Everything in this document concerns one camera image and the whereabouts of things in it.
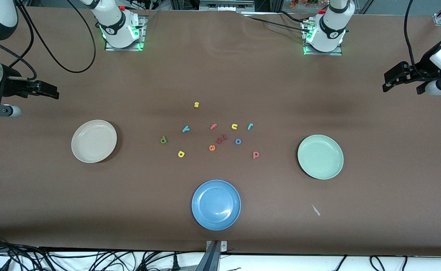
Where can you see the table cover sheet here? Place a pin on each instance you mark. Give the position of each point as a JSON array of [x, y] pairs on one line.
[[55, 207]]

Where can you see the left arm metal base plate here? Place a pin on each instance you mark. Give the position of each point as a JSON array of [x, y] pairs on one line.
[[337, 53]]

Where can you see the green round plate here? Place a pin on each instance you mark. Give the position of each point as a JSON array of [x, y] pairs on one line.
[[320, 157]]

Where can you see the teal foam letter y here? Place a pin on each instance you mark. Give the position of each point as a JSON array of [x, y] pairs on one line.
[[185, 129]]

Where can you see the pink foam letter p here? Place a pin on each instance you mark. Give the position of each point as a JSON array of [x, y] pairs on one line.
[[255, 155]]

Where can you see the beige round plate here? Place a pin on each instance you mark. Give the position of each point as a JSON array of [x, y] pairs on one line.
[[94, 141]]

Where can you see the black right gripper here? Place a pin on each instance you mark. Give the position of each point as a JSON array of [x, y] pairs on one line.
[[12, 87]]

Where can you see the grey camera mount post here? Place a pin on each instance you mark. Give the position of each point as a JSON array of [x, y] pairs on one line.
[[213, 256]]

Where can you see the grey power strip box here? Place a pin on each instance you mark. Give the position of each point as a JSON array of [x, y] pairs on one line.
[[226, 5]]

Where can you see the red letter l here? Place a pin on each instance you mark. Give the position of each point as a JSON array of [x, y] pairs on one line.
[[224, 137]]

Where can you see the yellow foam letter u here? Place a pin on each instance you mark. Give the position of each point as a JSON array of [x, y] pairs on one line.
[[234, 127]]

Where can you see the teal foam letter r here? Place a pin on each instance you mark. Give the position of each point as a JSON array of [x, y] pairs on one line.
[[250, 126]]

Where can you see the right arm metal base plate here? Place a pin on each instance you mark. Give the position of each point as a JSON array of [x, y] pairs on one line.
[[142, 37]]

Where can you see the orange decoration cluster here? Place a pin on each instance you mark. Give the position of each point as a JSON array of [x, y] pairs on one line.
[[303, 3]]

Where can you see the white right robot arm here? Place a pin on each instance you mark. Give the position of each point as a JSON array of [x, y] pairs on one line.
[[115, 26]]

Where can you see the yellow foam letter b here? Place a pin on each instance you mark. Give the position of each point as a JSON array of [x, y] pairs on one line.
[[181, 154]]

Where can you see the blue round plate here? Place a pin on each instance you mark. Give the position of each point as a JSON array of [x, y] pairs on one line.
[[216, 205]]

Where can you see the small white paper scrap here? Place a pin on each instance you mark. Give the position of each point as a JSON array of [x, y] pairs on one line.
[[315, 210]]

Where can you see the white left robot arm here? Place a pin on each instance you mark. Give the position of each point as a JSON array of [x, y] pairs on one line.
[[329, 30]]

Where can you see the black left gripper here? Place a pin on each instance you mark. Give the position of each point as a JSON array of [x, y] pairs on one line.
[[419, 72]]

